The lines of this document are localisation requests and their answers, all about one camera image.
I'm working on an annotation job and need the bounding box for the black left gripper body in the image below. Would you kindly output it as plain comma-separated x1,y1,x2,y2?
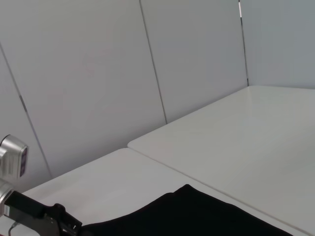
4,190,83,236

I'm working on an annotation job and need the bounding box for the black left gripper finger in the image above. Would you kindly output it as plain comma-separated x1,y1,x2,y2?
76,225,95,236

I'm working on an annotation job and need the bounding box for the black shirt with FREE print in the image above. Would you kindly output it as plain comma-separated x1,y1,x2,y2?
81,183,305,236

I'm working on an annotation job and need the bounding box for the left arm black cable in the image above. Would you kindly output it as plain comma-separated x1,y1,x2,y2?
8,221,20,236

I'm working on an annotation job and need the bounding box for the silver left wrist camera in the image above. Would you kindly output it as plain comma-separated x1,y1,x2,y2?
0,134,29,184

